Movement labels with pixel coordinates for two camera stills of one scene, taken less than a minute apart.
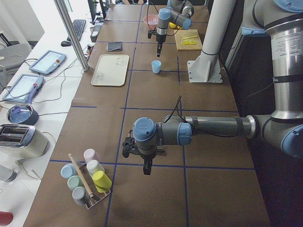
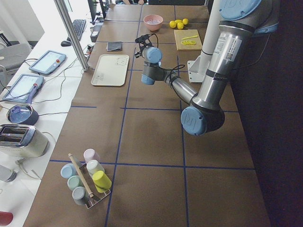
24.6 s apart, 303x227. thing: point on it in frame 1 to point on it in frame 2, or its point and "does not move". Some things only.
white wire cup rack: x=90 y=188 does not move
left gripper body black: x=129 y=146 to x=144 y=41
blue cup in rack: x=68 y=170 does not move
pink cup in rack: x=90 y=154 does not move
